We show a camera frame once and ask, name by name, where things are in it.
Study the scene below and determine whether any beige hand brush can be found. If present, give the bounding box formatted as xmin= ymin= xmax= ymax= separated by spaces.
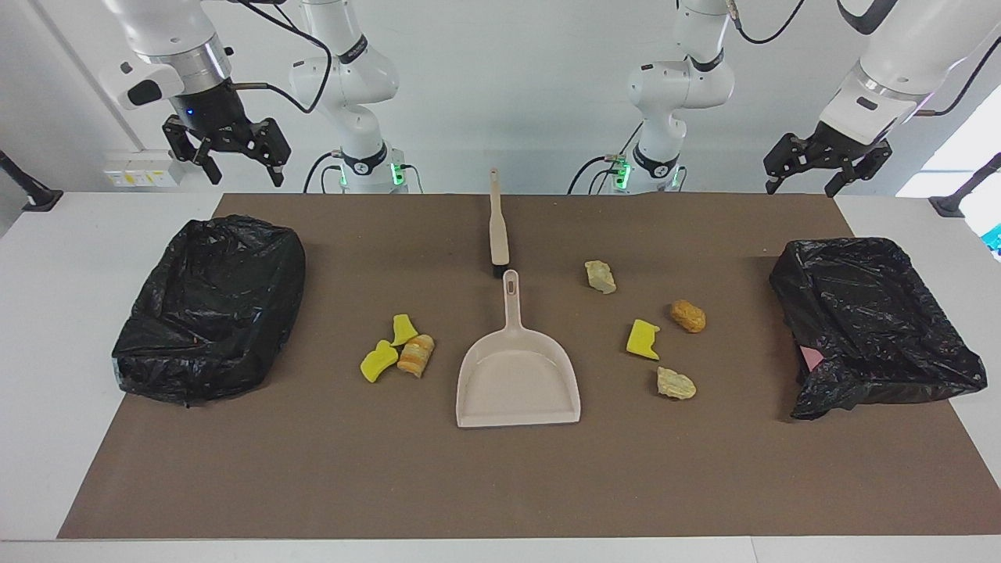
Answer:
xmin=488 ymin=168 xmax=511 ymax=280

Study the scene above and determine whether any white wall socket box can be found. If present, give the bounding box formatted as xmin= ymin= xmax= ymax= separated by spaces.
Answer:
xmin=103 ymin=150 xmax=187 ymax=188

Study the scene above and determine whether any black clamp stand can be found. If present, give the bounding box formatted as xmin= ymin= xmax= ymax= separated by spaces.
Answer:
xmin=0 ymin=149 xmax=63 ymax=213
xmin=929 ymin=152 xmax=1001 ymax=218

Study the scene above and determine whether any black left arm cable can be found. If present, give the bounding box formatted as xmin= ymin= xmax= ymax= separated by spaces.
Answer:
xmin=723 ymin=0 xmax=1001 ymax=118

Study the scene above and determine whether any beige plastic dustpan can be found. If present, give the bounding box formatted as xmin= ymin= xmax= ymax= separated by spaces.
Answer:
xmin=456 ymin=269 xmax=582 ymax=429

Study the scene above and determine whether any black trash bag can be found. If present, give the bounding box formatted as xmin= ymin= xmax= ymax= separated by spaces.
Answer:
xmin=769 ymin=237 xmax=988 ymax=421
xmin=111 ymin=216 xmax=307 ymax=406

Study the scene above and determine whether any brown toy bread nugget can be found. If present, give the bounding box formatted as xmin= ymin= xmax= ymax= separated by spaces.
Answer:
xmin=670 ymin=299 xmax=707 ymax=334

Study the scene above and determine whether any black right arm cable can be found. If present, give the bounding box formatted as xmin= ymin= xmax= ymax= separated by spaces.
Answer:
xmin=231 ymin=0 xmax=337 ymax=114

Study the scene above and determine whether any brown table mat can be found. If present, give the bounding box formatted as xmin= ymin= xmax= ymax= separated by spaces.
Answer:
xmin=57 ymin=193 xmax=1001 ymax=540

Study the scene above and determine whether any black base cable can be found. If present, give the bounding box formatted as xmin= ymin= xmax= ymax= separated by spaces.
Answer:
xmin=303 ymin=150 xmax=345 ymax=194
xmin=569 ymin=124 xmax=646 ymax=195

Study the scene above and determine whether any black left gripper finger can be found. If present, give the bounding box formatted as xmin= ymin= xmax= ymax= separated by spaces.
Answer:
xmin=824 ymin=141 xmax=893 ymax=199
xmin=764 ymin=133 xmax=822 ymax=196

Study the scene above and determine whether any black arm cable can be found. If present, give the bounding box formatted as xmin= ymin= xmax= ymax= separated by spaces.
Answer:
xmin=723 ymin=0 xmax=1001 ymax=118
xmin=231 ymin=0 xmax=337 ymax=114

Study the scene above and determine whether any toy croissant bread piece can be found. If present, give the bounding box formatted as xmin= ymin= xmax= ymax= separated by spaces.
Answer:
xmin=656 ymin=366 xmax=698 ymax=401
xmin=584 ymin=260 xmax=617 ymax=296
xmin=397 ymin=334 xmax=436 ymax=379

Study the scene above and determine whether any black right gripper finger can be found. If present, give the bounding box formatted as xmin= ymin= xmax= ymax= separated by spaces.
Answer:
xmin=231 ymin=117 xmax=292 ymax=188
xmin=162 ymin=116 xmax=223 ymax=186

